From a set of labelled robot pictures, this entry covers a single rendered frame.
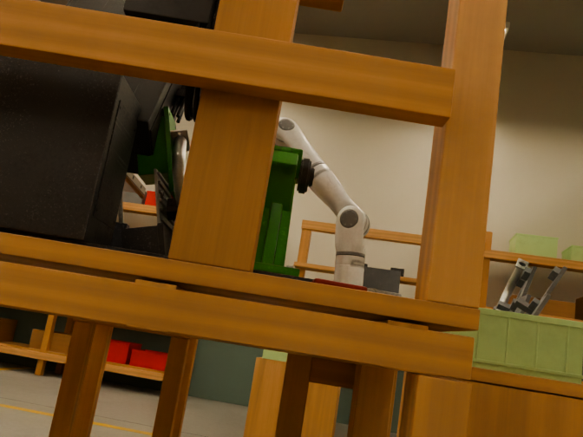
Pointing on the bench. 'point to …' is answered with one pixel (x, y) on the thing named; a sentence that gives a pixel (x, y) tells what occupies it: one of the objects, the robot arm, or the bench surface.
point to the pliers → (352, 286)
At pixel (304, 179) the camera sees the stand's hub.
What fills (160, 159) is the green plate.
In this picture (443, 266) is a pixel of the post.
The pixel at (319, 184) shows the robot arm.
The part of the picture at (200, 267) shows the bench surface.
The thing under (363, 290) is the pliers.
